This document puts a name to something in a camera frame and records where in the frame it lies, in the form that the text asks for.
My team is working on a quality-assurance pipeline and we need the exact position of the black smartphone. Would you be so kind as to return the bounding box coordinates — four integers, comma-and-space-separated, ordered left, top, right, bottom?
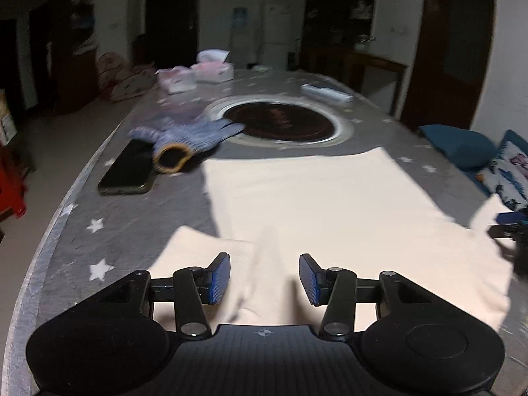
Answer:
98, 140, 157, 196

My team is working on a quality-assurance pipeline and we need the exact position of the red plastic stool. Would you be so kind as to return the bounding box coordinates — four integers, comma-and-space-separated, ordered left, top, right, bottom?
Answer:
0, 146, 26, 217

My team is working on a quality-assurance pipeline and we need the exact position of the grey star pattern tablecloth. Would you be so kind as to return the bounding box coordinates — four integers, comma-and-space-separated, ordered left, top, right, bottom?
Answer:
0, 67, 528, 396

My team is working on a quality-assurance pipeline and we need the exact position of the pink floral bag on floor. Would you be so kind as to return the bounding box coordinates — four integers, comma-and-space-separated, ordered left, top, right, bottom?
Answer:
98, 52, 157, 102

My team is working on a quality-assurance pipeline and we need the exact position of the white remote control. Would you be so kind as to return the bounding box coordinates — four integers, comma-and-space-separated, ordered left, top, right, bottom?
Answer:
301, 83, 353, 104

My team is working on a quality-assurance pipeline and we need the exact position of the round black induction cooktop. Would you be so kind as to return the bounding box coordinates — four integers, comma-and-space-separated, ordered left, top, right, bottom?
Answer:
203, 94, 354, 149

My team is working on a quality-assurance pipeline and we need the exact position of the water dispenser with blue bottle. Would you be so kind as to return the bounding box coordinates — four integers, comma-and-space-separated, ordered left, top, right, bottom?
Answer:
229, 7, 252, 69

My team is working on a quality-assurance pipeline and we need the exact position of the small clear plastic box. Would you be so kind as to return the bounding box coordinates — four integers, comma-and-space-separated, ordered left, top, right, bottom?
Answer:
251, 64, 270, 73

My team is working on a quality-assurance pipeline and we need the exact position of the blue knitted work glove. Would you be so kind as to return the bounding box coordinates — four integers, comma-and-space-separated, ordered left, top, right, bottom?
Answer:
128, 118, 245, 174

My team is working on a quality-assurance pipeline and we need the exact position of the white refrigerator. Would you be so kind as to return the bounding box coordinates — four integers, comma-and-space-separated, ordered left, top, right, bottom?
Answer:
260, 2, 291, 71

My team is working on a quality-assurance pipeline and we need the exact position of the floral patterned pillow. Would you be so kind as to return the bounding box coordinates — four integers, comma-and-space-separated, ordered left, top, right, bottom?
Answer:
476, 140, 527, 212

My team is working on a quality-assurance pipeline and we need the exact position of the small pink tissue pack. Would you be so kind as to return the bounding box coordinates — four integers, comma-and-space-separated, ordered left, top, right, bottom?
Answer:
156, 66, 197, 95

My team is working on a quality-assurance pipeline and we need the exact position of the dark wooden side table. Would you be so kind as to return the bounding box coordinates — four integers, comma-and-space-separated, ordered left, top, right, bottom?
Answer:
344, 51, 408, 116

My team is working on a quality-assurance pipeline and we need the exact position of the blue sofa cushion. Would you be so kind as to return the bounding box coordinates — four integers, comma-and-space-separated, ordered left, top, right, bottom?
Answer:
419, 124, 497, 172

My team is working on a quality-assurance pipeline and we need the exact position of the cream white garment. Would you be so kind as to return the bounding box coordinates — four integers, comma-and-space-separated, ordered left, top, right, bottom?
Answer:
149, 148, 512, 329

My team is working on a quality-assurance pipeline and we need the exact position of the white tissue box pink top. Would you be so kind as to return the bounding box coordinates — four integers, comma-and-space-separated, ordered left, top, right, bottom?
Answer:
191, 49, 235, 84

